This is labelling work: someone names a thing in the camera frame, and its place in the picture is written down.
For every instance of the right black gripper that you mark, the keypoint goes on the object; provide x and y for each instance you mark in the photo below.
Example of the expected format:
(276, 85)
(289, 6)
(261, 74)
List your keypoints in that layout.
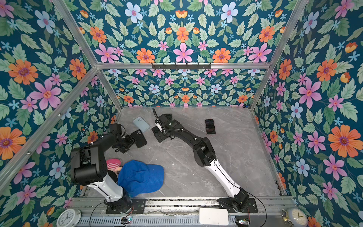
(160, 135)

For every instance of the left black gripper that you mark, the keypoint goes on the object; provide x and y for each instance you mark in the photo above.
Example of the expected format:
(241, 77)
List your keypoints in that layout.
(129, 140)

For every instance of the black phone case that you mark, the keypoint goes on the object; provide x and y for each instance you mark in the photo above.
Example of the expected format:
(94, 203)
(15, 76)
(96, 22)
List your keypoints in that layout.
(139, 138)

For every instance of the pink-edged smartphone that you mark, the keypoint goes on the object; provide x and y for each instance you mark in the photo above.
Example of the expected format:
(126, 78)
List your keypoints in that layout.
(210, 127)

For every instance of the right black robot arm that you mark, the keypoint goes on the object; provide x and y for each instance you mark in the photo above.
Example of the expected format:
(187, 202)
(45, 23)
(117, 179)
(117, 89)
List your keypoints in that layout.
(204, 155)

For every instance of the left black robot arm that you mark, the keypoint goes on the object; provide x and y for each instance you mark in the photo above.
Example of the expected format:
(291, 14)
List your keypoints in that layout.
(89, 167)

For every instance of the light blue phone case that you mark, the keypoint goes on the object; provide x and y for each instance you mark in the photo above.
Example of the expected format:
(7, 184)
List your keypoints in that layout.
(141, 124)

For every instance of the blue-edged smartphone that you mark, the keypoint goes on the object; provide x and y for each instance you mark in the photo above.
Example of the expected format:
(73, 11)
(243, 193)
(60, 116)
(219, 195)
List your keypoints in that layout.
(169, 116)

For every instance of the black plush toy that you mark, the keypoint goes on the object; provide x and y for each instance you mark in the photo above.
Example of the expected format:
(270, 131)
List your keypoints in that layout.
(114, 167)

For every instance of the blue baseball cap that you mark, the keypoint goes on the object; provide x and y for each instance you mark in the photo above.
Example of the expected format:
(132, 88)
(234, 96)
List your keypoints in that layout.
(137, 178)

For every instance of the white rectangular box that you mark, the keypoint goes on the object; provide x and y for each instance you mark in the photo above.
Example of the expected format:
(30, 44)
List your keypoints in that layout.
(213, 216)

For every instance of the silver alarm clock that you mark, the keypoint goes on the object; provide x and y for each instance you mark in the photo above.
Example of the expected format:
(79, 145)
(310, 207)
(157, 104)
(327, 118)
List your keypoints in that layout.
(294, 217)

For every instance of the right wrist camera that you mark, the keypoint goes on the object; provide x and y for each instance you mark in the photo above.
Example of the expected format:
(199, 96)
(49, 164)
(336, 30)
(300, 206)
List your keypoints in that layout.
(162, 121)

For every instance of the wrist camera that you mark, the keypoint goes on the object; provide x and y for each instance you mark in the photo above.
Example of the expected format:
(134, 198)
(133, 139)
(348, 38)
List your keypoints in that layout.
(118, 129)
(162, 121)

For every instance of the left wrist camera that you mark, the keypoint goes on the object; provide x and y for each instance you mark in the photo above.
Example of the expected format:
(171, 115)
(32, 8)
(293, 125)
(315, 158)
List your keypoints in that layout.
(118, 129)

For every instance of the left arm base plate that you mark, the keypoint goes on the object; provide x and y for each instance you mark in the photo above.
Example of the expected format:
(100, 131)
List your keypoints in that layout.
(135, 206)

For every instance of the black hook rail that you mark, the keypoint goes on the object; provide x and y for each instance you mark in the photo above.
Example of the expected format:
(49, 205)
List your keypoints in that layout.
(180, 66)

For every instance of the white wall clock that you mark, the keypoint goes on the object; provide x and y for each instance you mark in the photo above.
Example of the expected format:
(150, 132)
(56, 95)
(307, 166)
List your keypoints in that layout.
(69, 218)

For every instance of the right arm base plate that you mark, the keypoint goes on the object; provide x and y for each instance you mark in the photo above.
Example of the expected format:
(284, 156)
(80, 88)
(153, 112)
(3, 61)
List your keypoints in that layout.
(249, 205)

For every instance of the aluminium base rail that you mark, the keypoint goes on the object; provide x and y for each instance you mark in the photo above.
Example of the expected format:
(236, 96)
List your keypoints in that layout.
(178, 212)

